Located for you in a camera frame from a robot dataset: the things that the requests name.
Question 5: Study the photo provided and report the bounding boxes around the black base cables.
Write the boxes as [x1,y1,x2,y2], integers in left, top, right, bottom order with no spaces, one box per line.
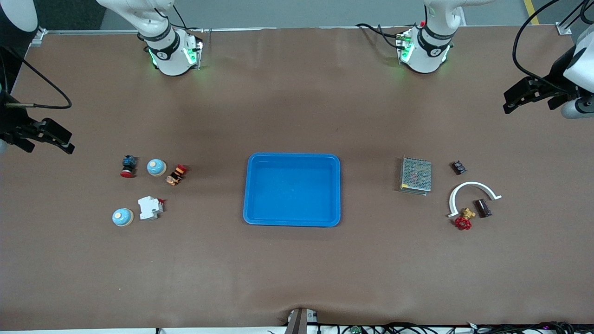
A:
[355,22,407,49]

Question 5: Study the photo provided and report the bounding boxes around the white circuit breaker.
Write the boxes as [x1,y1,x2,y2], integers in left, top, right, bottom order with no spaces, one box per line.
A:
[138,196,165,220]

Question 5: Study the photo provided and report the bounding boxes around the red and orange button switch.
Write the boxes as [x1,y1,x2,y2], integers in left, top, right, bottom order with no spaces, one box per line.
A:
[166,164,188,186]

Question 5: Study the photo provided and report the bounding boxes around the white curved plastic bracket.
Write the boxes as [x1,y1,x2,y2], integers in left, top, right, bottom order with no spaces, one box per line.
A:
[447,181,503,218]

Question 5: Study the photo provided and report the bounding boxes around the brass valve with red handle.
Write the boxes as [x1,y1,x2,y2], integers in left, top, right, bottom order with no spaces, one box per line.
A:
[454,207,477,231]

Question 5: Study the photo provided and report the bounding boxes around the brown table mat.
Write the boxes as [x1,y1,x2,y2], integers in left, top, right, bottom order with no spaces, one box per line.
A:
[0,26,594,331]

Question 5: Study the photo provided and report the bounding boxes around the blue plastic tray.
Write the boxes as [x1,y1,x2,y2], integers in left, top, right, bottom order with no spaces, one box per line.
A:
[243,153,341,227]

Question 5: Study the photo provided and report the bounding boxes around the red pushbutton with blue body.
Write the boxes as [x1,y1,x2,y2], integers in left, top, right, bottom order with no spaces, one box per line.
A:
[120,155,138,179]

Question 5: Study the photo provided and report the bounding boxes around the grey mount bracket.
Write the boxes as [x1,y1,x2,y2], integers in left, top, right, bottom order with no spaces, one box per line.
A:
[284,308,318,334]

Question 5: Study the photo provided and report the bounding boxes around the metal mesh power supply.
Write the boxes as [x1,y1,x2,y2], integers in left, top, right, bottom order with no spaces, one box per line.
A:
[400,156,433,196]

